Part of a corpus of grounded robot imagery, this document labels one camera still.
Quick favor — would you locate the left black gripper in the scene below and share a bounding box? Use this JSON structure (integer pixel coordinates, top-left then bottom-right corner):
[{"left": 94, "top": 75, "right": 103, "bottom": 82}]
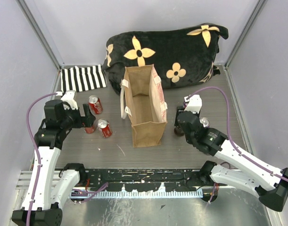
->
[{"left": 61, "top": 103, "right": 96, "bottom": 130}]

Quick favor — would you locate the glass cola bottle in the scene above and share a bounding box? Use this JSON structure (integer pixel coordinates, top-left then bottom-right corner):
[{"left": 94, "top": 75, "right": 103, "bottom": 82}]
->
[{"left": 174, "top": 126, "right": 184, "bottom": 137}]

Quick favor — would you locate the brown jute canvas bag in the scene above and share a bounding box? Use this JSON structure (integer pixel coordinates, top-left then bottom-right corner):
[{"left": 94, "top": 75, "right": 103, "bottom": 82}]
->
[{"left": 120, "top": 65, "right": 167, "bottom": 147}]

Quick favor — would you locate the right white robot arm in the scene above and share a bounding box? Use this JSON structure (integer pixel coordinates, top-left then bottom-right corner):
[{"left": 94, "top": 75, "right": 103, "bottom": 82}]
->
[{"left": 174, "top": 107, "right": 288, "bottom": 212}]

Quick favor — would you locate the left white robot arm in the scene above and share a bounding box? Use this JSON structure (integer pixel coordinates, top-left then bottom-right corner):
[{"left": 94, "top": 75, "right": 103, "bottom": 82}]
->
[{"left": 11, "top": 99, "right": 96, "bottom": 226}]

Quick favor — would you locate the red cola can back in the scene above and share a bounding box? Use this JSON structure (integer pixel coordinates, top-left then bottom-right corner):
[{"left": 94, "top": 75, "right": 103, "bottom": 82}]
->
[{"left": 88, "top": 95, "right": 103, "bottom": 114}]

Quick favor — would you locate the red cola can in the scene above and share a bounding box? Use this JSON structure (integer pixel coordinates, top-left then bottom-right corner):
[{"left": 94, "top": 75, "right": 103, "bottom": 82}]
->
[
  {"left": 84, "top": 124, "right": 96, "bottom": 134},
  {"left": 97, "top": 119, "right": 112, "bottom": 138},
  {"left": 88, "top": 95, "right": 103, "bottom": 114}
]

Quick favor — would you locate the red cola can left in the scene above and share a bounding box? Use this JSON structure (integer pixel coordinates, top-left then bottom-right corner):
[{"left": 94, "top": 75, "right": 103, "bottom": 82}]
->
[{"left": 84, "top": 124, "right": 96, "bottom": 134}]

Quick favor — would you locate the red cola can right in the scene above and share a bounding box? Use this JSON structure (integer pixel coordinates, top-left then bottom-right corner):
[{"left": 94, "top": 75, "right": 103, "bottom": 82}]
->
[{"left": 97, "top": 119, "right": 112, "bottom": 138}]

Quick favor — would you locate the purple grape can middle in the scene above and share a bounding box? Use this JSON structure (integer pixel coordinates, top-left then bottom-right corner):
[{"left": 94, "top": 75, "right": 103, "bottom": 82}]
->
[{"left": 199, "top": 117, "right": 210, "bottom": 128}]

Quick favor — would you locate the black white striped cloth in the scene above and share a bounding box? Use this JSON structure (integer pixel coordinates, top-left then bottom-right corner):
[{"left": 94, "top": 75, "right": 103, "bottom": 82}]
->
[{"left": 60, "top": 65, "right": 107, "bottom": 93}]

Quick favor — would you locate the black flower-pattern pillow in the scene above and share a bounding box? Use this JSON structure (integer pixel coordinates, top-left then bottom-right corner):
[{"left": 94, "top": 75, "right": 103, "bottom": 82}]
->
[{"left": 102, "top": 23, "right": 229, "bottom": 93}]

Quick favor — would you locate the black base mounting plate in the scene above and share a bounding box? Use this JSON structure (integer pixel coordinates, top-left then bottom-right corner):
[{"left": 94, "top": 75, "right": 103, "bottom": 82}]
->
[{"left": 76, "top": 169, "right": 213, "bottom": 192}]

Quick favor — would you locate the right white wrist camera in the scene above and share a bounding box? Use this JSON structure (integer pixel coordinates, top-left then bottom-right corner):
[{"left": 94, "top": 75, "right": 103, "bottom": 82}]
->
[{"left": 184, "top": 95, "right": 202, "bottom": 116}]

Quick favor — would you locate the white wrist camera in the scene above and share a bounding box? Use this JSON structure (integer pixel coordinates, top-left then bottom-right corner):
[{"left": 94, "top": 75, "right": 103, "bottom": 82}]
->
[
  {"left": 61, "top": 90, "right": 79, "bottom": 110},
  {"left": 184, "top": 95, "right": 202, "bottom": 116}
]

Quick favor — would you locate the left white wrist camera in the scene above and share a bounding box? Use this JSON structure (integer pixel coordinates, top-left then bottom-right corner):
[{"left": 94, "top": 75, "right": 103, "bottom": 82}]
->
[{"left": 61, "top": 90, "right": 79, "bottom": 110}]

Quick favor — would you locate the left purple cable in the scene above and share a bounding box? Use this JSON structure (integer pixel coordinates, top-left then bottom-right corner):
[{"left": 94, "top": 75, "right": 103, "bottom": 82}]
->
[{"left": 25, "top": 91, "right": 64, "bottom": 226}]

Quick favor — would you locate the purple cable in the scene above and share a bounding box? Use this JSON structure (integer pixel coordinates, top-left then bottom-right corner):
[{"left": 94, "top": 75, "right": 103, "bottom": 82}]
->
[
  {"left": 187, "top": 86, "right": 288, "bottom": 186},
  {"left": 25, "top": 91, "right": 64, "bottom": 226}
]

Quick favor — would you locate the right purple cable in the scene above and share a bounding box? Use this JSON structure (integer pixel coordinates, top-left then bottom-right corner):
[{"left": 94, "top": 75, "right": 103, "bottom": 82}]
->
[{"left": 187, "top": 86, "right": 288, "bottom": 186}]

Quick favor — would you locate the aluminium rail frame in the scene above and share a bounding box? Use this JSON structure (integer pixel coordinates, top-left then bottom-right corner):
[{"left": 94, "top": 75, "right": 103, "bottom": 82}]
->
[{"left": 16, "top": 167, "right": 261, "bottom": 193}]

